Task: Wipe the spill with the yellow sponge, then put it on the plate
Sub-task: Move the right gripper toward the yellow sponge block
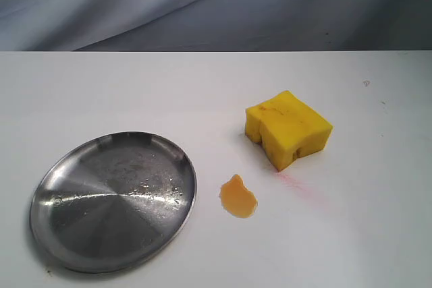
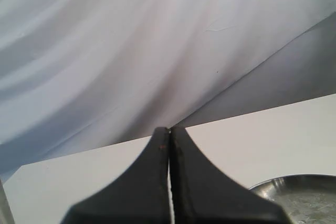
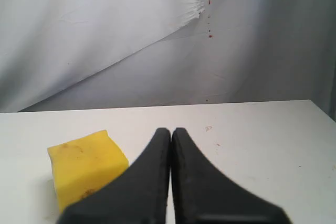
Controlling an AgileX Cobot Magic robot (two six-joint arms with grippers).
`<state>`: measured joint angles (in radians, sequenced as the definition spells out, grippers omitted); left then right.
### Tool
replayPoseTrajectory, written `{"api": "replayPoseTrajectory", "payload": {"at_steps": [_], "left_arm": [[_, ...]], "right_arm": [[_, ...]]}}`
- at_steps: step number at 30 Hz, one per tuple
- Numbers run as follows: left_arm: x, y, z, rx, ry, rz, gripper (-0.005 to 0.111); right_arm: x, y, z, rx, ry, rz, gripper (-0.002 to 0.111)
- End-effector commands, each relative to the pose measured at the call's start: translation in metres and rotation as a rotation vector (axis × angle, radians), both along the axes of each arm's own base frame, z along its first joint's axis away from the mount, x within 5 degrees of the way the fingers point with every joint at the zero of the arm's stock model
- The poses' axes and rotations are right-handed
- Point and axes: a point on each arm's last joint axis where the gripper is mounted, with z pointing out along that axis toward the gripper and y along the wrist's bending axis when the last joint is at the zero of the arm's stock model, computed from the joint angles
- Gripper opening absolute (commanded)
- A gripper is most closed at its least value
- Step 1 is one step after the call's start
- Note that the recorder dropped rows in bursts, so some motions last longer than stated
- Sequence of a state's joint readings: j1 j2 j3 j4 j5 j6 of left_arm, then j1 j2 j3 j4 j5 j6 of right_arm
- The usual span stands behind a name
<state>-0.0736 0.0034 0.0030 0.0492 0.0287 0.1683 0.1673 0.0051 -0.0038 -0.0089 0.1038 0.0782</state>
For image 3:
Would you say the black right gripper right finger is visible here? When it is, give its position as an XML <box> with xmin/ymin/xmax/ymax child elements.
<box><xmin>172</xmin><ymin>128</ymin><xmax>291</xmax><ymax>223</ymax></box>

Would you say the white backdrop cloth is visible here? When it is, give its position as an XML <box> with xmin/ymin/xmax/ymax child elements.
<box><xmin>1</xmin><ymin>0</ymin><xmax>335</xmax><ymax>112</ymax></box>

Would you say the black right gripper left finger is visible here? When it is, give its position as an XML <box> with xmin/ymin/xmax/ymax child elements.
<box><xmin>58</xmin><ymin>128</ymin><xmax>170</xmax><ymax>223</ymax></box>

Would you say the yellow sponge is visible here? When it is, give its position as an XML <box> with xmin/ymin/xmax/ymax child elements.
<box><xmin>47</xmin><ymin>130</ymin><xmax>129</xmax><ymax>212</ymax></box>

